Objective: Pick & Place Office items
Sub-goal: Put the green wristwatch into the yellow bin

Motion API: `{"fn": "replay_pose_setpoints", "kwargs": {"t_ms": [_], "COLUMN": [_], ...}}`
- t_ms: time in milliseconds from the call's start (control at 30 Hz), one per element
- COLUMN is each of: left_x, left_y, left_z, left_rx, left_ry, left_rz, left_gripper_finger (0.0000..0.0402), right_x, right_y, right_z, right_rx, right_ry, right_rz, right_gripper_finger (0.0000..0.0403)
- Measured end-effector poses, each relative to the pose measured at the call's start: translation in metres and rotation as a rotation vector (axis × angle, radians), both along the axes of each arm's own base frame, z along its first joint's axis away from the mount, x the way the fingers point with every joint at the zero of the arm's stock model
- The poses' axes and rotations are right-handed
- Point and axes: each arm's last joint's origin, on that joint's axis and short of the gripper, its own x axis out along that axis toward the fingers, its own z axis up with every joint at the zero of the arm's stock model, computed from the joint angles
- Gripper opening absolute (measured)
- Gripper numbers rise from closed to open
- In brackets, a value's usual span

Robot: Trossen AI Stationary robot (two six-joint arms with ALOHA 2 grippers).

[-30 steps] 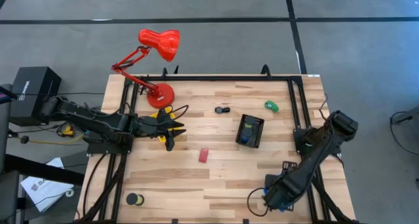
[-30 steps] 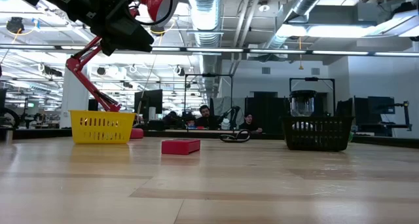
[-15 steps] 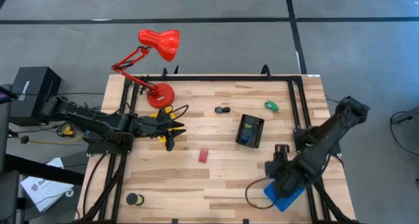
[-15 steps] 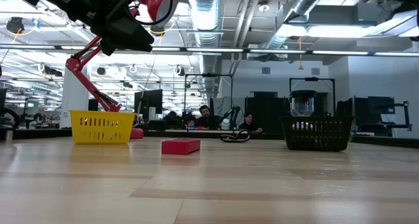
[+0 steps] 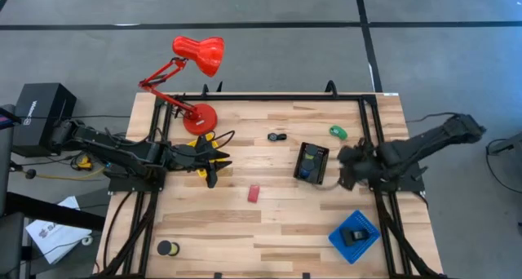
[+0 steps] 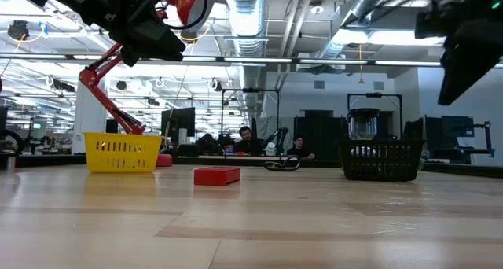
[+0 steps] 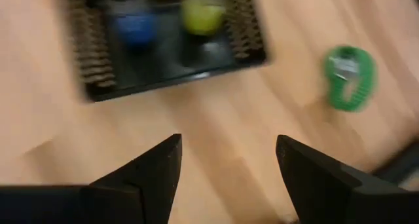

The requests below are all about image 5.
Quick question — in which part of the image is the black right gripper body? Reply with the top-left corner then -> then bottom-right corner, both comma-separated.
337,139 -> 383,192

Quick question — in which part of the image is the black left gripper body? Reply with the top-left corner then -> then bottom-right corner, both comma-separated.
161,134 -> 219,189

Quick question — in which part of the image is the black plastic basket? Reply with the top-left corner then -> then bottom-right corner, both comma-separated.
293,141 -> 330,186

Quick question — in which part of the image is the green wrist ring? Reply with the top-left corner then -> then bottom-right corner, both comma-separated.
329,125 -> 349,141

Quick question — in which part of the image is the green sand hourglass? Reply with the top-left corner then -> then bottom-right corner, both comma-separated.
303,144 -> 321,162

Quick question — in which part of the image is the blue sand hourglass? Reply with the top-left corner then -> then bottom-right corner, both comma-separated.
299,159 -> 323,181

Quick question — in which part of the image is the small dark rectangular case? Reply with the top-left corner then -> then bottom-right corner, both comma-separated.
339,226 -> 370,248

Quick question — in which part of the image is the clear jar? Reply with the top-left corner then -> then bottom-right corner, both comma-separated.
157,240 -> 181,257

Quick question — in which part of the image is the yellow plastic basket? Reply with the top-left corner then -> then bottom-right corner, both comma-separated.
186,132 -> 229,179

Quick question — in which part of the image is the red desk lamp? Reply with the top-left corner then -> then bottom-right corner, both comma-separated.
138,35 -> 226,136

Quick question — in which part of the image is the red rectangular block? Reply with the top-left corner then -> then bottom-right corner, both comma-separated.
246,184 -> 261,204

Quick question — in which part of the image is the blue plastic basket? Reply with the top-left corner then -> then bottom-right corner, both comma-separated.
328,209 -> 382,265

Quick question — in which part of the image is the black furniture beam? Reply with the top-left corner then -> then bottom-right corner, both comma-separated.
0,191 -> 106,232

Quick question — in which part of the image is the black cardboard box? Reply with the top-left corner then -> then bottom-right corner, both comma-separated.
11,82 -> 77,157

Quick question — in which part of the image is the yellow floor cable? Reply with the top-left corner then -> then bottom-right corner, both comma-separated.
35,164 -> 108,182

